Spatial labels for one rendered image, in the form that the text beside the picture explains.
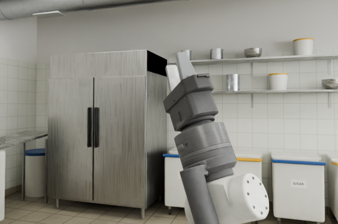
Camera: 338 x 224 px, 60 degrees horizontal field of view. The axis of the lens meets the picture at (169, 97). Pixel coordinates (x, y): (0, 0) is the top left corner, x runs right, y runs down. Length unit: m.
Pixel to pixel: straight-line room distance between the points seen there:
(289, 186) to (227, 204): 3.18
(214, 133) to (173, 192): 3.34
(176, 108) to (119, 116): 3.14
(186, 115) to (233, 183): 0.13
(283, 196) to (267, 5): 2.45
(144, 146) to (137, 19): 2.09
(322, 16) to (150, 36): 2.37
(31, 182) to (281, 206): 3.49
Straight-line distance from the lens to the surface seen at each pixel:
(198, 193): 0.44
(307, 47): 4.00
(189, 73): 0.51
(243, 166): 3.57
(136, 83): 3.55
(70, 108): 4.00
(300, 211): 3.70
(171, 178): 3.76
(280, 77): 3.91
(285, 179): 3.60
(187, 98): 0.47
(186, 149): 0.46
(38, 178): 4.95
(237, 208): 0.45
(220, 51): 4.03
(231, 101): 4.17
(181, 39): 4.41
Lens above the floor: 1.38
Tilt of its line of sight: 2 degrees up
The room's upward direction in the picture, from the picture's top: straight up
